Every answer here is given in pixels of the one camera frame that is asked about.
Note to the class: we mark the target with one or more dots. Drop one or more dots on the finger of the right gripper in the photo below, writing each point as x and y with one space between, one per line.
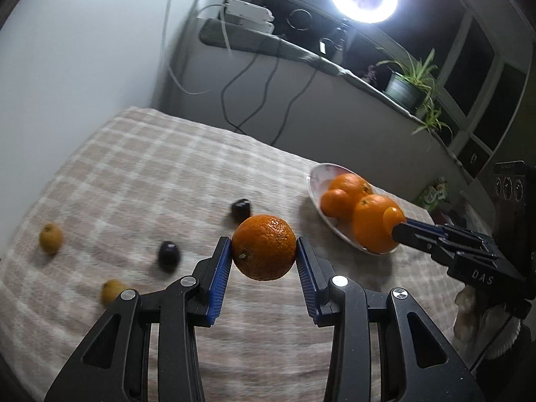
443 250
414 228

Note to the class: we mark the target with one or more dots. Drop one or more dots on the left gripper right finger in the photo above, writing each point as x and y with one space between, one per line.
388 337

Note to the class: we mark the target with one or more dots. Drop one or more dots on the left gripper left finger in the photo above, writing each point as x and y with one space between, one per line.
111 363

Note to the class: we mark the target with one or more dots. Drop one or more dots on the small orange kumquat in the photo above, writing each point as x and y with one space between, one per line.
392 217

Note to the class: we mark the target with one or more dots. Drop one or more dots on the large orange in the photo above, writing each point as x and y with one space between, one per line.
354 185
367 223

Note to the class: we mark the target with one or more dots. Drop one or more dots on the small tangerine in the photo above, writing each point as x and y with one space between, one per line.
263 247
337 204

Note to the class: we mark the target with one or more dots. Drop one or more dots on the green snack bag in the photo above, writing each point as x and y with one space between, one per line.
432 195

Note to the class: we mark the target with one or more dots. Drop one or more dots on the yellow kumquat near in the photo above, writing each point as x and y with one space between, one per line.
111 290

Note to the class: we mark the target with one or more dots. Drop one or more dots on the yellow kumquat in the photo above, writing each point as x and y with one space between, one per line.
111 290
51 238

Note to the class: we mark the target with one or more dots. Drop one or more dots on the dark plum near kumquats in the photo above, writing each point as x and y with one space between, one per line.
168 256

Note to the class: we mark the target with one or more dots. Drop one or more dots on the floral white plate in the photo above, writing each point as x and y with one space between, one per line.
318 181

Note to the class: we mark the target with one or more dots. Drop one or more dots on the yellow kumquat far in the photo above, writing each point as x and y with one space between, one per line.
51 238

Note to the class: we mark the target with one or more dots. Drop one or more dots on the potted spider plant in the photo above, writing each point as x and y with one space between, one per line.
413 86

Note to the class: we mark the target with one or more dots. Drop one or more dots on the beige plaid tablecloth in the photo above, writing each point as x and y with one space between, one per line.
145 178

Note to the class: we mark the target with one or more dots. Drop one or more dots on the dark plum near plate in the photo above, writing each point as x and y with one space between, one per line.
241 210

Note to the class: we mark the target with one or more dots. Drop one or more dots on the white power strip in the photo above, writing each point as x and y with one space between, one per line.
250 16

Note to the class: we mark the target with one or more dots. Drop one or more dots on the white refrigerator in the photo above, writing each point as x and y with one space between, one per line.
67 66

